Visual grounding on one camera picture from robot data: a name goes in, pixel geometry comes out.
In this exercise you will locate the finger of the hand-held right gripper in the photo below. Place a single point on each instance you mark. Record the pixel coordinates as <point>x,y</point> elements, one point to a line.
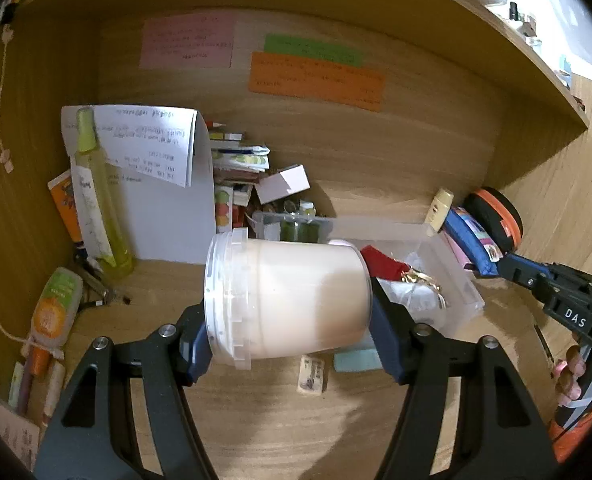
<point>521,270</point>

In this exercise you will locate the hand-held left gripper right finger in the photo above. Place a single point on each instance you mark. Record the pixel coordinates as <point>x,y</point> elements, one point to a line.
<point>386,335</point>

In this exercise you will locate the large white paper sheet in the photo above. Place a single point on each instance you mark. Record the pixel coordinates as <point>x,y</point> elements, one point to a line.
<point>165,225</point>

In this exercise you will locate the cream plastic jar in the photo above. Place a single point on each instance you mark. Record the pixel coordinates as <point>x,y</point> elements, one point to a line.
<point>301,300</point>

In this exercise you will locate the pink paper note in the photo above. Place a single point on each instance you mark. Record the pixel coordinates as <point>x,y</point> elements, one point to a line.
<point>185,40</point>

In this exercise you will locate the wooden shelf board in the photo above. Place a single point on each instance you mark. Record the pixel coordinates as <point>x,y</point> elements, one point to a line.
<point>476,25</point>

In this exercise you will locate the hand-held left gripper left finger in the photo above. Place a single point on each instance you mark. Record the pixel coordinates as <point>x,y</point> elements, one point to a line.
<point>196,342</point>

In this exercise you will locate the black orange round case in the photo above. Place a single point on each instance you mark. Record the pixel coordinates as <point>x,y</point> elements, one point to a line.
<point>496,215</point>

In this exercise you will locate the pink pouch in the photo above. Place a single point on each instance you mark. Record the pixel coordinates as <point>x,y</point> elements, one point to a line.
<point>460,254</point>

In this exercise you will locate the green paper note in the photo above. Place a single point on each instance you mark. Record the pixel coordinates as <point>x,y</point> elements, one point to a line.
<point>311,50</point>

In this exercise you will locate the green orange squat bottle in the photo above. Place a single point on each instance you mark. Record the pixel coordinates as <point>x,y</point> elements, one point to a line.
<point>53,310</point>

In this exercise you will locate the printed cardboard sheet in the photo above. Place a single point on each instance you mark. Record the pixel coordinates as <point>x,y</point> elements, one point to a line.
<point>5,435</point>

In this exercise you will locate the small cardboard box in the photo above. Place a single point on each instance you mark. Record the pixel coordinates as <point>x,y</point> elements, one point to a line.
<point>286,182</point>

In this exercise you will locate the white cloth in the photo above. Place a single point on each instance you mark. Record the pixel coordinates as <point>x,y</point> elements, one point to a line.
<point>411,300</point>

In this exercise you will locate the printed white paper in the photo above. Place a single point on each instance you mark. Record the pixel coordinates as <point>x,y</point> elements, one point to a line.
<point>145,145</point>

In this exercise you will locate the gold tasselled charm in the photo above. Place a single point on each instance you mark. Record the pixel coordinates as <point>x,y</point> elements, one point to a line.
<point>421,277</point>

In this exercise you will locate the clear plastic storage box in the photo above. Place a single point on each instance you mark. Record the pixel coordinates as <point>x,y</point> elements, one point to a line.
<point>426,240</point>

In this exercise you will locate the red pouch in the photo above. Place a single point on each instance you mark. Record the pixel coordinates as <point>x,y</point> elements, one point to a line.
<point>381,262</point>

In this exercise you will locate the orange pen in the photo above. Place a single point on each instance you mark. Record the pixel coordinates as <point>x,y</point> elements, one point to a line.
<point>38,360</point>

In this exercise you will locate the orange tube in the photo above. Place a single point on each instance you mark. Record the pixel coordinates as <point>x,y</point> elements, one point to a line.
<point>65,205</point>

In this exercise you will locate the black metal clip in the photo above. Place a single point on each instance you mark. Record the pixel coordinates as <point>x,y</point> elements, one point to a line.
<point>95,285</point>

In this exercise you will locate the yellow green tall bottle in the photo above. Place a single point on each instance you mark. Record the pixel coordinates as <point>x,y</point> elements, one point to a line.
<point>100,210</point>

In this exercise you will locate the cream stick tube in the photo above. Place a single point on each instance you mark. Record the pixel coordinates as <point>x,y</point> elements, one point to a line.
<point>54,390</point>

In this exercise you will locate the blue colourful pencil case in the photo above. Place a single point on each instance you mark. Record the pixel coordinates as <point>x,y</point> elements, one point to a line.
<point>468,240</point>

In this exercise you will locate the person's right hand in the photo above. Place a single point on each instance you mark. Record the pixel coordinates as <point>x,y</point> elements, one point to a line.
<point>570,372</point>

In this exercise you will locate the small green bottle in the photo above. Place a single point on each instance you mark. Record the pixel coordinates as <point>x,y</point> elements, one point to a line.
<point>291,231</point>
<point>311,232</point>

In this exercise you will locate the teal eraser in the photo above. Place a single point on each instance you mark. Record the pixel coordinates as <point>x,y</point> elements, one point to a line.
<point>356,361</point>

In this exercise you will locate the stack of books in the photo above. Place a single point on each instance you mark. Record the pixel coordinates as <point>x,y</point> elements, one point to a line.
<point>235,170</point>

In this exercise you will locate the orange paper note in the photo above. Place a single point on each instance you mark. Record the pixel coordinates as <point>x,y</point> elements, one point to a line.
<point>316,80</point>

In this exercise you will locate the cream lotion tube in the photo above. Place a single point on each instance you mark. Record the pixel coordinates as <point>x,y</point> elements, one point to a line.
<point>438,210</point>

